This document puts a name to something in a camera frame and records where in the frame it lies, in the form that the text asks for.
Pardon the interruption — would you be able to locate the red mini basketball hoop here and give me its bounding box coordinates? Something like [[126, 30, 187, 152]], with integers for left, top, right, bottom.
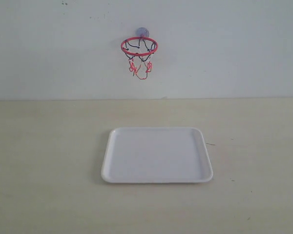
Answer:
[[120, 27, 159, 80]]

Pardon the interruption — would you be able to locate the white plastic tray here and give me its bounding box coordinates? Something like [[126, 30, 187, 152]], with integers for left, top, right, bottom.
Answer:
[[101, 127, 213, 184]]

